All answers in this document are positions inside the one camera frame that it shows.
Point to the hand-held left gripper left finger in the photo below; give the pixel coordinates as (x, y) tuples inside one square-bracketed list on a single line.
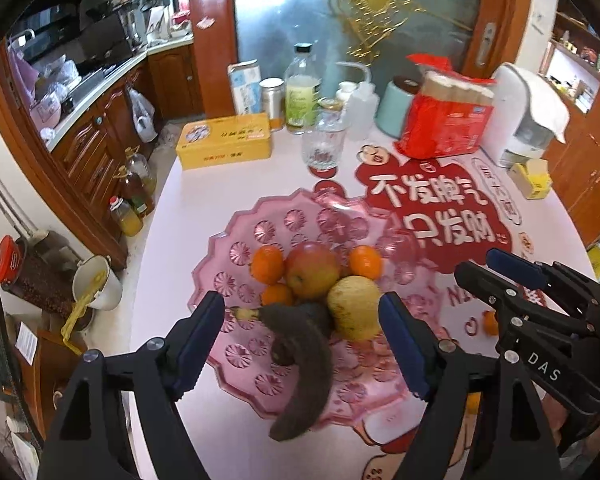
[(195, 355)]

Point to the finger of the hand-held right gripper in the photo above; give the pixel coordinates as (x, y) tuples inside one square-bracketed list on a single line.
[(515, 266), (500, 290)]

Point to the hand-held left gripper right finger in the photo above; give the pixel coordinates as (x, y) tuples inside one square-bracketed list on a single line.
[(405, 347)]

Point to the pink glass fruit plate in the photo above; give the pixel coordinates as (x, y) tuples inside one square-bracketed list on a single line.
[(370, 370)]

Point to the yellow pear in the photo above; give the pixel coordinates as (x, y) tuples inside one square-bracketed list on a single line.
[(355, 307)]

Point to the dark avocado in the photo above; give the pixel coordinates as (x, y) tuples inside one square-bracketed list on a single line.
[(321, 317)]

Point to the overripe brown banana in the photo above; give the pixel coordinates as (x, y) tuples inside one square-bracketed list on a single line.
[(305, 365)]

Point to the red yellow apple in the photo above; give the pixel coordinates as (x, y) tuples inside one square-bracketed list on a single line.
[(311, 269)]

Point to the small yellow box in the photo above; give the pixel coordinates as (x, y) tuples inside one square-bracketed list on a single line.
[(532, 180)]

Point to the wooden side cabinet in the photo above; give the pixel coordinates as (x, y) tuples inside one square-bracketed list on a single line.
[(590, 175)]

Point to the white enamel pot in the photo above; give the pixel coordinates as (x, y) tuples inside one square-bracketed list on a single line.
[(97, 285)]

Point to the yellow cloth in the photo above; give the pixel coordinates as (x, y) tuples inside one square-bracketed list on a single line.
[(77, 317)]

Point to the white water dispenser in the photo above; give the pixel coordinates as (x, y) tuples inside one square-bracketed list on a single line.
[(512, 120)]

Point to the yellow oil bottle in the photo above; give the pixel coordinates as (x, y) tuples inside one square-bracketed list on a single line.
[(127, 217)]

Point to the red pack of bottles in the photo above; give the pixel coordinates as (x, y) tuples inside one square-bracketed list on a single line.
[(445, 120)]

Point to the white towel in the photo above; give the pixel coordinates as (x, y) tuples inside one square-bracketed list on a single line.
[(545, 97)]

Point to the cooking oil bottle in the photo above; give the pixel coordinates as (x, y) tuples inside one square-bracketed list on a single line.
[(141, 180)]

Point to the red coaster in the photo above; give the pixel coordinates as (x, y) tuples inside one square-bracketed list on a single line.
[(323, 172)]

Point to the teal canister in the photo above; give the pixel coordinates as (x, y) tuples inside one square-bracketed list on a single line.
[(395, 107)]

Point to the red lidded jar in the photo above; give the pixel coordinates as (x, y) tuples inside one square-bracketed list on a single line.
[(15, 265)]

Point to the wooden shelf unit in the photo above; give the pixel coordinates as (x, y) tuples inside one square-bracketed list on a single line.
[(575, 65)]

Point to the yellow tin box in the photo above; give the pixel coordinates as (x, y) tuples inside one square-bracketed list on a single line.
[(225, 140)]

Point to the clear drinking glass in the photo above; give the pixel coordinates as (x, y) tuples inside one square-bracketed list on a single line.
[(324, 142)]

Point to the white squeeze bottle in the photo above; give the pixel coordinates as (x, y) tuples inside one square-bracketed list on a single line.
[(361, 107)]

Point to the wooden kitchen base cabinet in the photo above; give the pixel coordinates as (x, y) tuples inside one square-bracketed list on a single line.
[(95, 135)]

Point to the small lidded jar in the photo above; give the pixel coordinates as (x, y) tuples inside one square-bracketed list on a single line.
[(331, 105)]

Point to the hanging plastic bag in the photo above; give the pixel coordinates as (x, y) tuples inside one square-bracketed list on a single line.
[(142, 115)]

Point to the silver metal can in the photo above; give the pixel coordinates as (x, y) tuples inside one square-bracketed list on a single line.
[(272, 100)]

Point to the clear bottle with black cap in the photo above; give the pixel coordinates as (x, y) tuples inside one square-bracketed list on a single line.
[(301, 97)]

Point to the white blue carton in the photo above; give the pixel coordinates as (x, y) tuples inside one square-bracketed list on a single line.
[(245, 87)]

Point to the frosted glass door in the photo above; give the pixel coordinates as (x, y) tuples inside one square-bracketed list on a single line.
[(280, 15)]

